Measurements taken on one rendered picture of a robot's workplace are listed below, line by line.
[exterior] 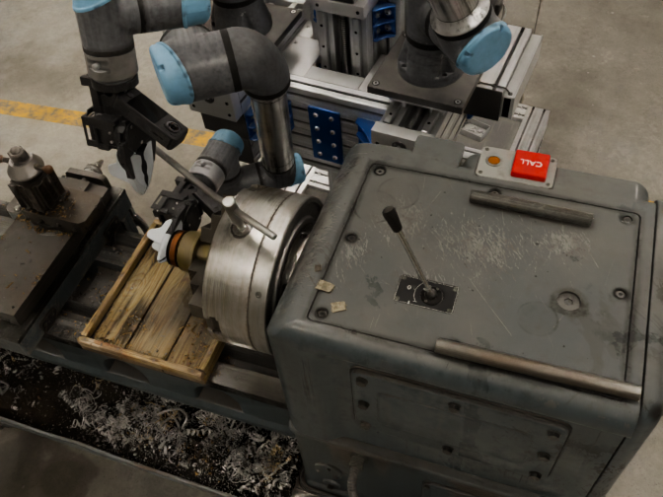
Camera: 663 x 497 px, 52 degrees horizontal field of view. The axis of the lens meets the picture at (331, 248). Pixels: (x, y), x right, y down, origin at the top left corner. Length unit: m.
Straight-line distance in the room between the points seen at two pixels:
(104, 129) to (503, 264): 0.67
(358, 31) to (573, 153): 1.67
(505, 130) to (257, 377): 1.76
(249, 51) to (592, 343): 0.76
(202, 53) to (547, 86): 2.42
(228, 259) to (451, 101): 0.62
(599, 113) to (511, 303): 2.37
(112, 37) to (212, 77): 0.27
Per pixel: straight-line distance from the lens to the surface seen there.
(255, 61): 1.29
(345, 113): 1.71
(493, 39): 1.38
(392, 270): 1.10
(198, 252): 1.37
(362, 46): 1.74
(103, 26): 1.07
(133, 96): 1.13
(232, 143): 1.56
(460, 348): 1.00
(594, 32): 3.88
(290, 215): 1.21
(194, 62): 1.28
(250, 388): 1.46
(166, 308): 1.58
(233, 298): 1.21
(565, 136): 3.24
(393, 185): 1.22
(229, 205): 1.14
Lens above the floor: 2.14
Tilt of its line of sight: 52 degrees down
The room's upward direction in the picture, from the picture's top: 7 degrees counter-clockwise
